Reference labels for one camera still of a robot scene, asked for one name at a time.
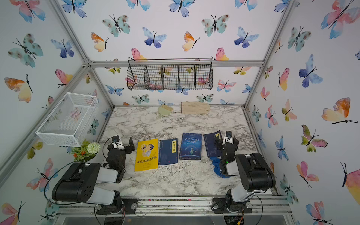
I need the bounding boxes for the blue microfiber cloth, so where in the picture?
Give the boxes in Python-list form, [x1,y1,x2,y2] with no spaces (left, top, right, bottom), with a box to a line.
[210,157,230,179]

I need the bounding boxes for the blue Little Prince book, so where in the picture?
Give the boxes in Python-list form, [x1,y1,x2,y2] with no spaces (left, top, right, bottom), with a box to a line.
[179,133,203,160]

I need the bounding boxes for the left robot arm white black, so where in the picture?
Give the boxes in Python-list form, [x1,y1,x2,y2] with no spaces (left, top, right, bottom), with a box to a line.
[52,136,138,216]

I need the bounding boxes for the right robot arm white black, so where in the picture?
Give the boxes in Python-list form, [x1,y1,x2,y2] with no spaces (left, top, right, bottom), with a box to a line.
[211,137,276,214]

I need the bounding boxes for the navy yellow-label book right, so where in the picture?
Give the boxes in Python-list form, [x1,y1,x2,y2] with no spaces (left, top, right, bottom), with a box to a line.
[203,130,223,158]

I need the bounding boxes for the yellow cover book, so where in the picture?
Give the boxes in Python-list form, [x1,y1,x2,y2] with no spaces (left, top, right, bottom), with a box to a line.
[134,139,158,172]

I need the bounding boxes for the dark blue yellow-label book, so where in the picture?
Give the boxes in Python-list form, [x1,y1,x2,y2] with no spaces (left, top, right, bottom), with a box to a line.
[158,138,178,166]

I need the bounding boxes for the potted flowers white pot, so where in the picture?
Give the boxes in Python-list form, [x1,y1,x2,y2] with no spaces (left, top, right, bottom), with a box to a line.
[70,139,101,163]

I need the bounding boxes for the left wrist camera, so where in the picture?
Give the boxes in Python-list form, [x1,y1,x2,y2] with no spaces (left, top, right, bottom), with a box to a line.
[112,136,120,144]

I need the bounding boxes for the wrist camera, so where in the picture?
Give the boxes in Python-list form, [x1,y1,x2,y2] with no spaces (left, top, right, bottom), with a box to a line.
[112,136,120,144]
[226,131,232,139]

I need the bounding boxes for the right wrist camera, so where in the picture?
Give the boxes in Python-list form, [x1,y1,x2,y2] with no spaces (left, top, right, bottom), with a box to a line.
[226,131,232,139]

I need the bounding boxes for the white mesh wall basket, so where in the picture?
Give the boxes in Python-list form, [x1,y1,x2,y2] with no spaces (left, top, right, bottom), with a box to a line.
[35,92,98,147]

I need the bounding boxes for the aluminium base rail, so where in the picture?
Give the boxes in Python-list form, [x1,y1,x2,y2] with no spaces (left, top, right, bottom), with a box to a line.
[54,196,293,218]

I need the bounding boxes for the black wire wall basket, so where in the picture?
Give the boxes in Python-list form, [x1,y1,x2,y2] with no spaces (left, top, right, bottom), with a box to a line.
[126,58,213,91]

